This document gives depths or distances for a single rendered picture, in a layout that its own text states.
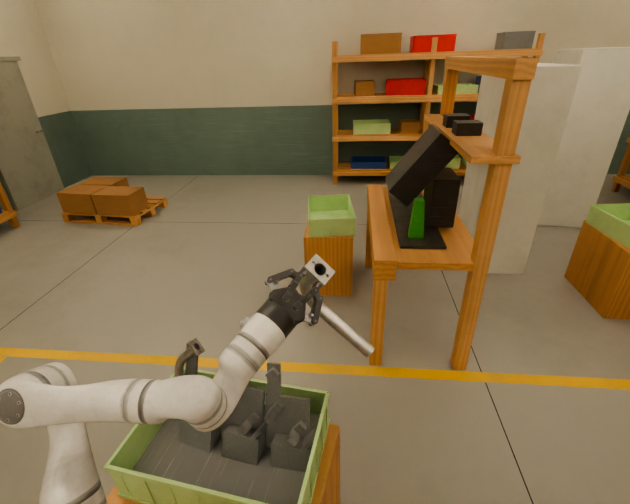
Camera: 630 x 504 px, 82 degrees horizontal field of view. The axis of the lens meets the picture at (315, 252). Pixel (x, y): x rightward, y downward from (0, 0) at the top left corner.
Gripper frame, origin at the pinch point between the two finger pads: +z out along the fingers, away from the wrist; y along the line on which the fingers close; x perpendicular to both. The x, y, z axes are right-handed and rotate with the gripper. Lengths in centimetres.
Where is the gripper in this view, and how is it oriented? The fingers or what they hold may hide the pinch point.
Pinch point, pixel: (313, 275)
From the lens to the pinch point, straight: 75.5
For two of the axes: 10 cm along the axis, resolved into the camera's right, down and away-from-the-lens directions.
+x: -3.7, 3.2, 8.7
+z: 5.8, -6.5, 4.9
